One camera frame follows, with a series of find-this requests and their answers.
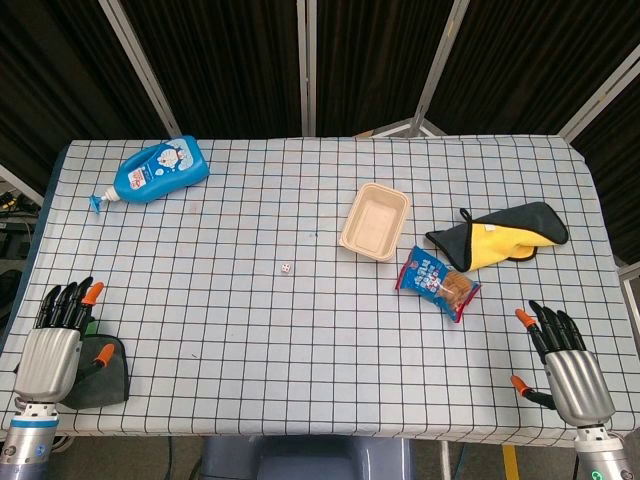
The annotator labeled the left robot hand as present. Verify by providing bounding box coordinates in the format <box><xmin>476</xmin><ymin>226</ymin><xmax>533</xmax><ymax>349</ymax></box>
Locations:
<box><xmin>13</xmin><ymin>276</ymin><xmax>116</xmax><ymax>405</ymax></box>

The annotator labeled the yellow and grey cloth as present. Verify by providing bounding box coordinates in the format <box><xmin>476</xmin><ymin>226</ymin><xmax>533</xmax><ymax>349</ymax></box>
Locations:
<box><xmin>425</xmin><ymin>201</ymin><xmax>570</xmax><ymax>273</ymax></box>

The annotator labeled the checkered tablecloth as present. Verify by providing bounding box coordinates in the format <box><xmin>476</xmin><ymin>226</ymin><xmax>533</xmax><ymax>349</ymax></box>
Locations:
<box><xmin>0</xmin><ymin>134</ymin><xmax>640</xmax><ymax>449</ymax></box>

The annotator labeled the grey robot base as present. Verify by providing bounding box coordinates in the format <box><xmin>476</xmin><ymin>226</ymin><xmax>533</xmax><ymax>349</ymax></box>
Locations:
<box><xmin>199</xmin><ymin>435</ymin><xmax>416</xmax><ymax>480</ymax></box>

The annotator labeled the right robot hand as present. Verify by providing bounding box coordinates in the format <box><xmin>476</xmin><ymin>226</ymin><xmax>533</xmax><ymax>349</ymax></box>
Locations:
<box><xmin>510</xmin><ymin>299</ymin><xmax>617</xmax><ymax>427</ymax></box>

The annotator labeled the beige plastic tray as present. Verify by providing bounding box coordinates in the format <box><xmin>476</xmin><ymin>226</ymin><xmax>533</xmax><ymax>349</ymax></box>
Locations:
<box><xmin>339</xmin><ymin>182</ymin><xmax>411</xmax><ymax>263</ymax></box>

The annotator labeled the blue detergent bottle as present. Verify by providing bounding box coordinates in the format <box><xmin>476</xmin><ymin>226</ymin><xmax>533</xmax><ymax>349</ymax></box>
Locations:
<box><xmin>88</xmin><ymin>135</ymin><xmax>211</xmax><ymax>215</ymax></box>

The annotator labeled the blue snack bag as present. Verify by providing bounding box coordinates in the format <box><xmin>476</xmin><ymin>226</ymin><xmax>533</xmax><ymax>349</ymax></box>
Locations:
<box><xmin>395</xmin><ymin>244</ymin><xmax>482</xmax><ymax>324</ymax></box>

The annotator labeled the dark green cloth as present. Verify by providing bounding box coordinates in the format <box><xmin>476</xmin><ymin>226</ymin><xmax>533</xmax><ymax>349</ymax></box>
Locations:
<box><xmin>63</xmin><ymin>317</ymin><xmax>131</xmax><ymax>411</ymax></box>

